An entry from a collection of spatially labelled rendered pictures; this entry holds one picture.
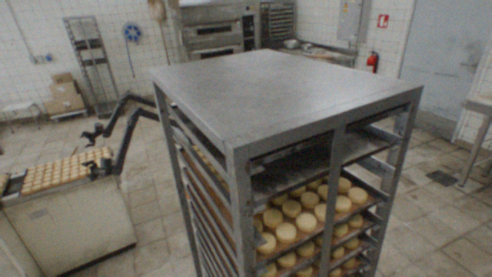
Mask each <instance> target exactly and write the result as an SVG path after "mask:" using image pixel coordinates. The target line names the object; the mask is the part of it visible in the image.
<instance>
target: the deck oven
mask: <svg viewBox="0 0 492 277"><path fill-rule="evenodd" d="M256 1H261V0H167V3H168V7H169V8H170V10H171V18H172V23H173V28H174V33H175V41H176V45H177V50H178V58H179V63H180V64H183V63H188V62H196V61H201V60H205V59H210V58H218V57H223V56H227V55H236V54H240V53H245V52H253V51H257V42H256V22H255V4H254V2H256ZM180 26H181V27H180ZM179 29H181V37H182V43H183V46H181V43H180V40H179Z"/></svg>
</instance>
